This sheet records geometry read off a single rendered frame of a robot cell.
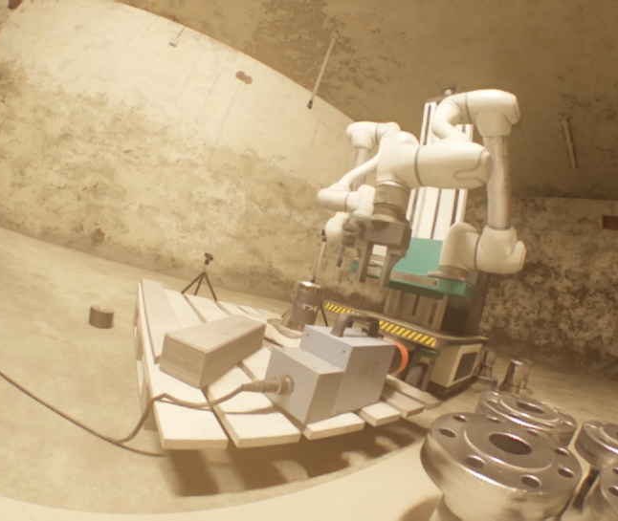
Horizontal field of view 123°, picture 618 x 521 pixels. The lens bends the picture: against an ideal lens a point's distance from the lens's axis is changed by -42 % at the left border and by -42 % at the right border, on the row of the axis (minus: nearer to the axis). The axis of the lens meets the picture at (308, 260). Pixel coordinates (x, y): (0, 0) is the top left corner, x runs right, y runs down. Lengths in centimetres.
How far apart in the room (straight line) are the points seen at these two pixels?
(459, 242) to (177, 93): 323
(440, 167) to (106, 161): 312
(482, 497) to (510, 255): 102
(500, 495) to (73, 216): 340
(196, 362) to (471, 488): 49
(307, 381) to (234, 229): 300
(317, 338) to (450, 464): 39
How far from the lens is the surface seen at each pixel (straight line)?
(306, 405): 55
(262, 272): 363
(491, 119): 114
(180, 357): 59
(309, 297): 112
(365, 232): 70
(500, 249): 124
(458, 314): 162
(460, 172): 64
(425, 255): 154
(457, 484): 38
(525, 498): 38
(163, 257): 327
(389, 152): 73
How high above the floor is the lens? 42
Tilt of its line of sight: 3 degrees up
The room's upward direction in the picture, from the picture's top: 15 degrees clockwise
